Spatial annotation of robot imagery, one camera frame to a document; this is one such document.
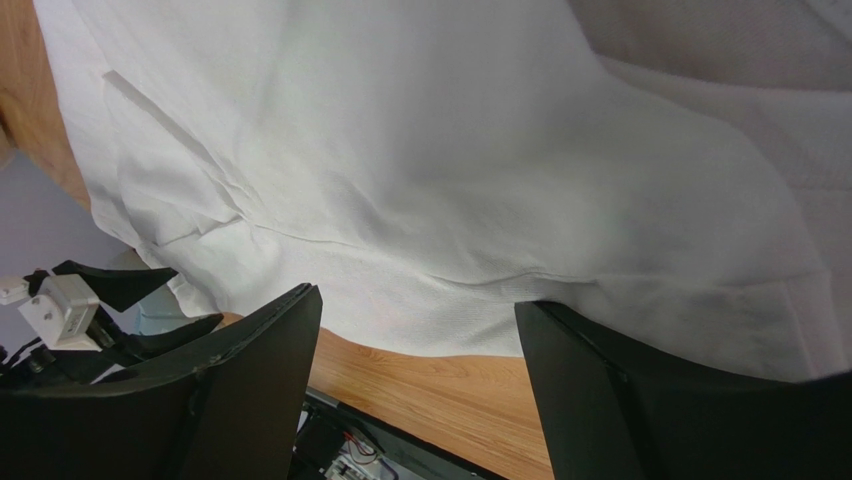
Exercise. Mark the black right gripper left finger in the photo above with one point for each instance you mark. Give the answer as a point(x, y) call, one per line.
point(224, 406)

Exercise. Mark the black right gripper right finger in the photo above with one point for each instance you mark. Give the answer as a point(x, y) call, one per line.
point(612, 407)

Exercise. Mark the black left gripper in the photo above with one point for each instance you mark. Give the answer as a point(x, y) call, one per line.
point(119, 289)

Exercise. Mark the white t-shirt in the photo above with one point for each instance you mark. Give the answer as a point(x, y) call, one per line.
point(679, 171)

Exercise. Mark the light blue plastic object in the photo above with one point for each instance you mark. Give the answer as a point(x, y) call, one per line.
point(157, 313)

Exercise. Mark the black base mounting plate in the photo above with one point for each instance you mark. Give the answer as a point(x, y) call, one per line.
point(337, 441)

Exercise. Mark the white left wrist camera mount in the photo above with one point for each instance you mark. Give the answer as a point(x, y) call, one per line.
point(60, 312)

